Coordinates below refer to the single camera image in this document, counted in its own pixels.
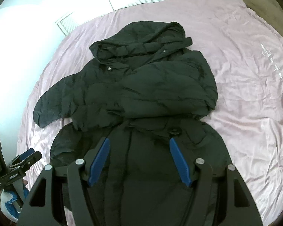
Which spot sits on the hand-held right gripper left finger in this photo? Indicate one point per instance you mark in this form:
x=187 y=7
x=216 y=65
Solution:
x=99 y=161

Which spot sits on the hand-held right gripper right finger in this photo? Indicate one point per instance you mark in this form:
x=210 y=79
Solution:
x=180 y=161

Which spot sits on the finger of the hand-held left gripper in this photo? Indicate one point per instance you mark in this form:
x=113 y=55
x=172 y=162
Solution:
x=34 y=158
x=26 y=155

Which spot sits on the black hooded puffer jacket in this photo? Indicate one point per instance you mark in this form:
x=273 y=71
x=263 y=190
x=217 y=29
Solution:
x=143 y=87

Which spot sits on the pink bed sheet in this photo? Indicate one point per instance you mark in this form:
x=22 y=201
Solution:
x=238 y=75

